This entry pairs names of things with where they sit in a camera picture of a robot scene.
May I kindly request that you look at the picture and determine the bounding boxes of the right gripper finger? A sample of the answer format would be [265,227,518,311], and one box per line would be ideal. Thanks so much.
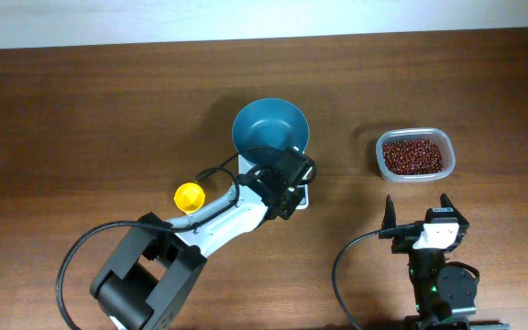
[381,194,397,230]
[440,193,460,215]

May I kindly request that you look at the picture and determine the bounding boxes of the red adzuki beans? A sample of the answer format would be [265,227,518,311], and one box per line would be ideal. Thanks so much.
[381,139,444,175]

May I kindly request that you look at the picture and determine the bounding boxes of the blue plastic bowl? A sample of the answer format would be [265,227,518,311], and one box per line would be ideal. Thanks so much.
[232,98,310,165]

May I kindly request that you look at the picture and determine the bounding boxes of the clear plastic bean container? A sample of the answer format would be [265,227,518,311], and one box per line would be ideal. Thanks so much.
[375,127,456,182]

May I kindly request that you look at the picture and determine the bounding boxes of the yellow plastic measuring scoop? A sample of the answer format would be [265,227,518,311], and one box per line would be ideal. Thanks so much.
[173,182,205,215]

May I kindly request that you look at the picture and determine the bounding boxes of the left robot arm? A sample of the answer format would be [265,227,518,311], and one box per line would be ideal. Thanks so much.
[90,148,315,330]

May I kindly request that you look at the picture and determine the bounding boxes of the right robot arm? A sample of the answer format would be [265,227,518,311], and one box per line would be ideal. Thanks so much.
[379,194,510,329]

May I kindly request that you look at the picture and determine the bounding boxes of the white digital kitchen scale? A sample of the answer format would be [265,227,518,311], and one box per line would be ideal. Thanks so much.
[237,155,310,210]

